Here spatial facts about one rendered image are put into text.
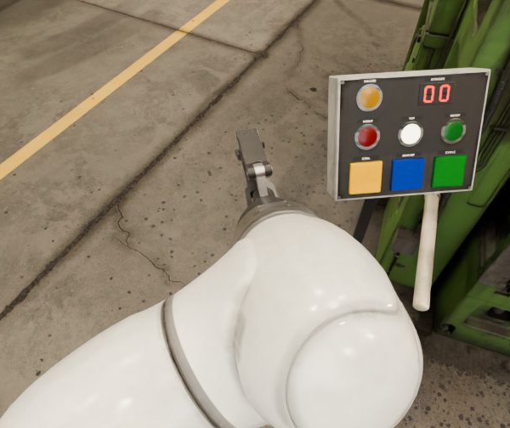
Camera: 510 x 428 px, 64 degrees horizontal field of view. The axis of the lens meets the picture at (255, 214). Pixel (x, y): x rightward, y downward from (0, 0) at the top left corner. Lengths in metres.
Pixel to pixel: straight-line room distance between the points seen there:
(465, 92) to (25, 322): 1.88
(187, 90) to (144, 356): 2.80
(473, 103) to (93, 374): 0.95
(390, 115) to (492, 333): 1.17
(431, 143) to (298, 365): 0.88
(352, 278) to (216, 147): 2.34
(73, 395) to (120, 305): 1.71
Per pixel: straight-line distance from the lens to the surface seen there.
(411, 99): 0.99
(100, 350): 0.28
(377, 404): 0.21
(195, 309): 0.25
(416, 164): 1.02
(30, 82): 3.44
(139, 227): 2.19
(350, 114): 0.94
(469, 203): 1.58
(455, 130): 1.05
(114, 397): 0.26
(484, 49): 1.23
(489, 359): 2.03
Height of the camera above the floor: 1.70
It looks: 52 degrees down
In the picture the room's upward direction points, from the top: straight up
